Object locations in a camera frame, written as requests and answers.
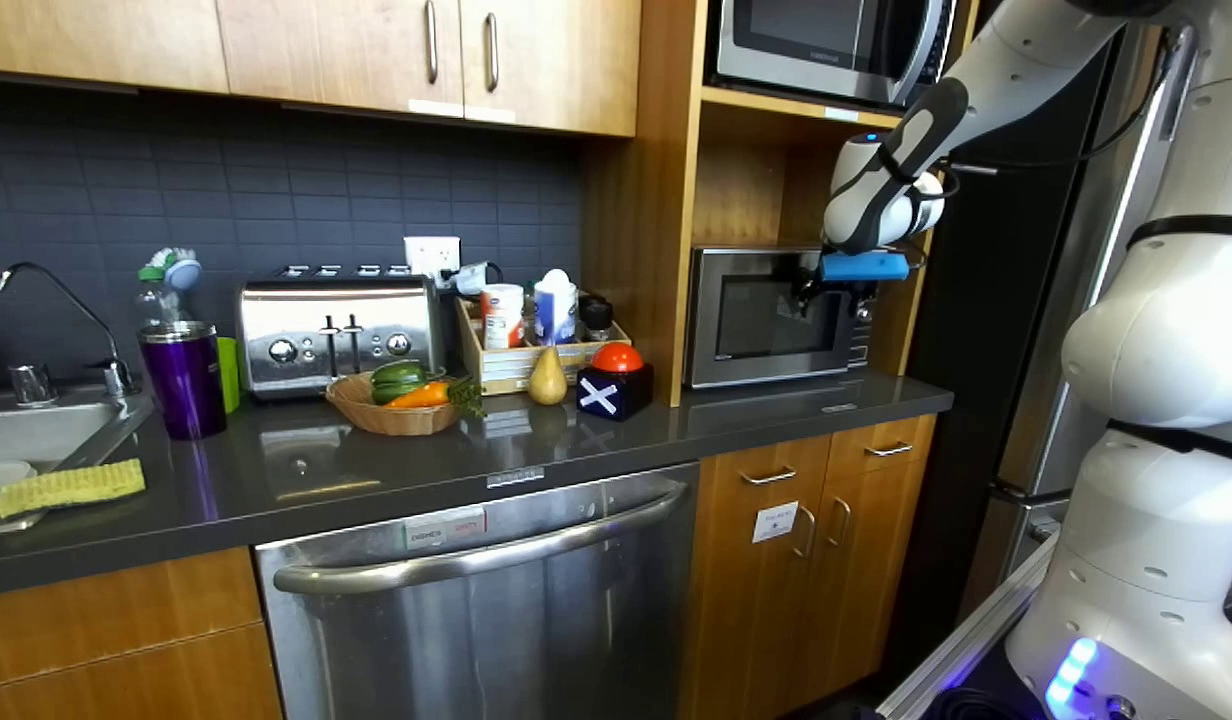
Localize metal cabinet door handle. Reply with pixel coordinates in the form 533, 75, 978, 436
787, 503, 822, 566
823, 494, 860, 552

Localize dish brush with green top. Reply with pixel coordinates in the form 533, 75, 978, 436
136, 245, 208, 332

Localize wooden wall cabinets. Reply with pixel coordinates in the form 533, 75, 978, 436
0, 0, 644, 144

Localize blue white canister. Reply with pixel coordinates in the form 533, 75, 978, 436
527, 266, 584, 348

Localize wooden cabinet under sink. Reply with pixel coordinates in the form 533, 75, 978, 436
0, 543, 288, 720

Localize green cup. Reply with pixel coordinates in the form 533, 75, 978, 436
212, 330, 247, 422

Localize curved dishwasher handle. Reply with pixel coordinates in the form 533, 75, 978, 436
270, 489, 693, 602

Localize yellow pear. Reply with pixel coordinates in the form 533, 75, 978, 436
523, 344, 571, 411

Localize white wall outlet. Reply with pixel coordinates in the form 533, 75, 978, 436
399, 233, 469, 283

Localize steel sink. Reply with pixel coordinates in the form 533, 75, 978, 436
0, 387, 155, 539

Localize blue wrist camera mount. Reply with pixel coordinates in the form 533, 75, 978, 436
815, 247, 917, 289

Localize yellow sponge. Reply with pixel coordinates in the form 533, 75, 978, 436
0, 454, 152, 526

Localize small countertop microwave body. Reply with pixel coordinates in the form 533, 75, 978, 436
686, 239, 876, 395

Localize wooden shelf unit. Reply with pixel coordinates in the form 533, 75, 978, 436
577, 0, 986, 411

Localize stainless dishwasher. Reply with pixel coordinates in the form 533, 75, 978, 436
247, 459, 699, 720

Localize stainless refrigerator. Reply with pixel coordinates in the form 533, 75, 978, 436
886, 19, 1202, 661

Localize green vegetable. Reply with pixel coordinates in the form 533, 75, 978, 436
369, 358, 432, 409

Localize black box with red button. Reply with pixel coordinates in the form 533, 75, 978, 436
571, 340, 655, 426

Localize white cabinet label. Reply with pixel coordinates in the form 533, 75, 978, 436
750, 498, 804, 550

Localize wooden cabinet drawer front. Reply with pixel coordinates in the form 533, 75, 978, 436
675, 411, 941, 720

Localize white red cup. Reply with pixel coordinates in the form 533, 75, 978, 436
477, 279, 533, 358

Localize large stainless built-in microwave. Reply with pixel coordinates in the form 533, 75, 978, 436
707, 0, 969, 113

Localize small black jar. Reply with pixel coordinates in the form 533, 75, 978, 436
577, 289, 619, 336

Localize metal faucet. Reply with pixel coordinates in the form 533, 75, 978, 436
0, 257, 142, 426

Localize purple tumbler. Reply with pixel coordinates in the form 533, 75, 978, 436
136, 316, 232, 445

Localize orange carrot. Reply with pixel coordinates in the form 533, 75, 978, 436
385, 376, 458, 415

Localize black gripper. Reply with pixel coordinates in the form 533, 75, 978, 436
778, 252, 835, 325

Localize wooden bowl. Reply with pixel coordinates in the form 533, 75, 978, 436
321, 370, 464, 445

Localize wall cabinet door handle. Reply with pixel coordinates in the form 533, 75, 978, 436
477, 9, 503, 95
419, 0, 446, 87

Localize stainless four-slot toaster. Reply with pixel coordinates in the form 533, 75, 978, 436
232, 269, 448, 406

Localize wooden crate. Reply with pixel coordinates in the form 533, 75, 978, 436
451, 298, 638, 401

